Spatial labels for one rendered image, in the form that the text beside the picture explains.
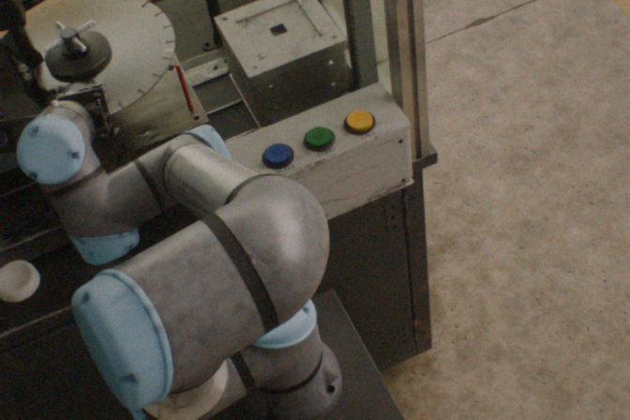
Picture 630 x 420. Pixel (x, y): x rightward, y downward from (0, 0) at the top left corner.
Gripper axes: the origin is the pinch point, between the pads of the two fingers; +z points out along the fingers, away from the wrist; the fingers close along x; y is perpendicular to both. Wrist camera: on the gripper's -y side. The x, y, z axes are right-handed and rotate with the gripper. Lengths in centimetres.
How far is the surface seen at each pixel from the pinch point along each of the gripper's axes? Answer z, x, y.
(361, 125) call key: -2.0, -12.3, 42.5
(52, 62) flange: 16.6, 5.7, -4.0
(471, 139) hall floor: 107, -47, 85
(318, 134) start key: -1.7, -12.3, 35.7
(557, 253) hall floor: 71, -72, 93
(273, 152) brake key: -2.8, -13.2, 28.2
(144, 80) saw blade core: 10.0, 0.3, 10.7
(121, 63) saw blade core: 14.5, 3.3, 7.2
